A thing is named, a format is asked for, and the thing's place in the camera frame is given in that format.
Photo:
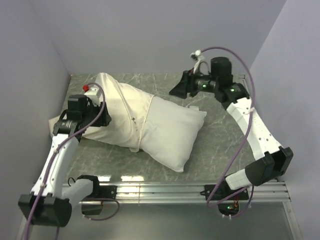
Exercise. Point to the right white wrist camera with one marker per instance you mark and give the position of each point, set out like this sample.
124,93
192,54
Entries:
198,58

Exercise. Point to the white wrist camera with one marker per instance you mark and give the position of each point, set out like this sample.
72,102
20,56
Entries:
198,58
94,93

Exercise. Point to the aluminium front rail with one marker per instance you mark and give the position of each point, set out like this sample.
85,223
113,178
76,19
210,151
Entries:
189,192

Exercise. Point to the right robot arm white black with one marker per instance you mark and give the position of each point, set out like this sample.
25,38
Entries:
271,159

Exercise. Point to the cream pillowcase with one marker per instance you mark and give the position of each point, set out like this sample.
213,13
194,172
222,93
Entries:
128,107

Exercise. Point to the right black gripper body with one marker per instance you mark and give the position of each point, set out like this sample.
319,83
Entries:
197,84

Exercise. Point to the white pillow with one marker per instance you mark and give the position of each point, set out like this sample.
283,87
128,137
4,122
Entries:
170,131

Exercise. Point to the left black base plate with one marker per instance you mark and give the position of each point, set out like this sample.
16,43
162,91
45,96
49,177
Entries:
103,192

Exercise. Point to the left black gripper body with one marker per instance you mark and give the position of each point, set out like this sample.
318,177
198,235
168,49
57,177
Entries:
93,111

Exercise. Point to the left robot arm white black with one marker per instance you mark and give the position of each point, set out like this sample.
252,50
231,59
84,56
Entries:
47,204

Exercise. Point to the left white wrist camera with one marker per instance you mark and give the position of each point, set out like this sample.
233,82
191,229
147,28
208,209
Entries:
94,93

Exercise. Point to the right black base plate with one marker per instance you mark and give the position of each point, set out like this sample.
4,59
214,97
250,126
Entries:
220,193

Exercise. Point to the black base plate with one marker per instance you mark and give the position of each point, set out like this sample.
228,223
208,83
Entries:
220,193
103,192

